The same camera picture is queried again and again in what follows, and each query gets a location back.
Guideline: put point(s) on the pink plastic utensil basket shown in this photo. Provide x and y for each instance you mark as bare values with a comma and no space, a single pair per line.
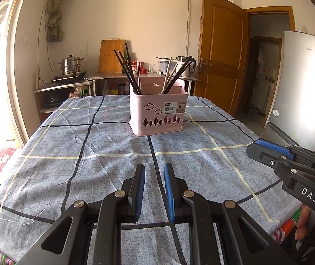
157,110

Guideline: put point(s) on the steel kitchen table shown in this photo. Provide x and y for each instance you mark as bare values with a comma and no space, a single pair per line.
102,76

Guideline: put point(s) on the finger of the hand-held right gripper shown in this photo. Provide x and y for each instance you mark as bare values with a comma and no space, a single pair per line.
265,156
276,148

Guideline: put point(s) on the hanging grey cloth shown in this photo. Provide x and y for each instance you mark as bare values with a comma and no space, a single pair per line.
54,30

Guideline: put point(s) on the blue plaid tablecloth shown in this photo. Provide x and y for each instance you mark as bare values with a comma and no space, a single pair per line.
63,171

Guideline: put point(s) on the wooden cutting board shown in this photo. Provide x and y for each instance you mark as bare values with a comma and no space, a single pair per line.
110,58

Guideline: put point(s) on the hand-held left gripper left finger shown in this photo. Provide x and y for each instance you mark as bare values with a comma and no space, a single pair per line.
140,196

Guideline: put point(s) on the metal chopstick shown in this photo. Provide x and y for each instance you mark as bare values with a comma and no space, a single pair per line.
138,71

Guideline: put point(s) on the wooden chopstick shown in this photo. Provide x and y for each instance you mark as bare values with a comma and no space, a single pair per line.
167,71
172,74

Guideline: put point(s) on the steel steamer pot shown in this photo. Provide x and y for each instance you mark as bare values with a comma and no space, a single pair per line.
70,66

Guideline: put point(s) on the clear plastic food container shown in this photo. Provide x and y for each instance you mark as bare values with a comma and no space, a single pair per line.
163,66

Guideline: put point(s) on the brown wooden door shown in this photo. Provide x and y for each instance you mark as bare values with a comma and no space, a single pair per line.
220,47

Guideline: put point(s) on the silver refrigerator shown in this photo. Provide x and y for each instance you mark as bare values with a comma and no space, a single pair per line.
298,88

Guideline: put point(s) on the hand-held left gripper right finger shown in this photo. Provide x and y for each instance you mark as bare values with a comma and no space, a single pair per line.
169,196

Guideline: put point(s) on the red-lid jar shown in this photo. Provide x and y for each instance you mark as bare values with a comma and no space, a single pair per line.
141,66

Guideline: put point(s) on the black induction cooker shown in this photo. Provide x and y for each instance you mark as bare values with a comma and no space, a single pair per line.
69,77

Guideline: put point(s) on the wall calendar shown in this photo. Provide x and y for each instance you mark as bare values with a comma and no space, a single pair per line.
200,30

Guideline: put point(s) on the colourful striped cloth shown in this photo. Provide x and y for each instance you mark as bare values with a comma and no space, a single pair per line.
285,227

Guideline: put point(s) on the steel side shelf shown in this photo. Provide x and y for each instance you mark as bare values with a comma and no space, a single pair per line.
63,86

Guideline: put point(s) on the beige power strip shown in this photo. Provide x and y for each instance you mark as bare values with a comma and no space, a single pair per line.
37,78

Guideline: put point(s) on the white electric kettle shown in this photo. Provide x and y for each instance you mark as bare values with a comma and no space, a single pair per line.
187,73

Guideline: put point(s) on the person's right hand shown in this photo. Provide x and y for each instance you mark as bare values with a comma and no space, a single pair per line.
302,223

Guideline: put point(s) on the clear drinking glass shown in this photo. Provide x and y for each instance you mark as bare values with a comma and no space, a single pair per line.
151,69

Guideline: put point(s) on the black kitchen appliance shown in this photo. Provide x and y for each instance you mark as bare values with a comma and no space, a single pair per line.
52,99

